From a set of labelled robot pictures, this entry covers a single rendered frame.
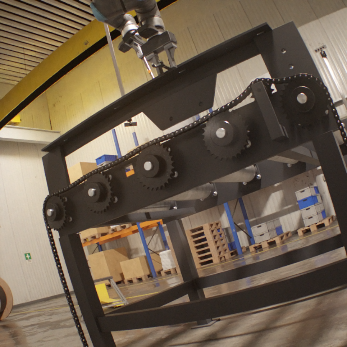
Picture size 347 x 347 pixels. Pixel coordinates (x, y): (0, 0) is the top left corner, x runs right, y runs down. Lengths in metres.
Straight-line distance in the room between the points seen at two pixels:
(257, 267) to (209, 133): 1.19
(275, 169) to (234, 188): 0.28
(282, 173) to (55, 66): 9.04
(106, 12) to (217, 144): 0.64
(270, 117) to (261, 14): 10.70
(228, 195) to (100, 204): 0.99
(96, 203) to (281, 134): 0.80
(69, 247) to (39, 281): 11.54
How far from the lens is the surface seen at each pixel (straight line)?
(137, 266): 11.28
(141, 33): 1.43
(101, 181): 1.56
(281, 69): 1.31
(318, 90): 1.21
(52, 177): 1.87
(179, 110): 1.45
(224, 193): 2.36
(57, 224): 1.78
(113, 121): 1.64
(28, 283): 12.98
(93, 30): 9.98
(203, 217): 11.55
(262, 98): 1.22
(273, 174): 2.25
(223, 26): 12.18
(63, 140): 1.79
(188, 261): 2.50
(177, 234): 2.50
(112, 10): 1.43
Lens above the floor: 0.54
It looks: 10 degrees up
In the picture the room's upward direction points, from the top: 17 degrees counter-clockwise
